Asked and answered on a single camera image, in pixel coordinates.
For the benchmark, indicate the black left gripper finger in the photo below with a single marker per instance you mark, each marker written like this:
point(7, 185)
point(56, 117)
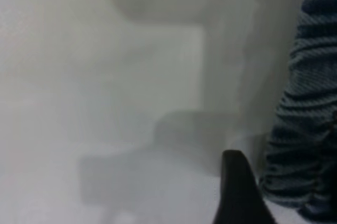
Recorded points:
point(239, 195)

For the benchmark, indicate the blue denim shorts with print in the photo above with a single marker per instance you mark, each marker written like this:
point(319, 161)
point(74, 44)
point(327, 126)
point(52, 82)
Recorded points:
point(310, 102)

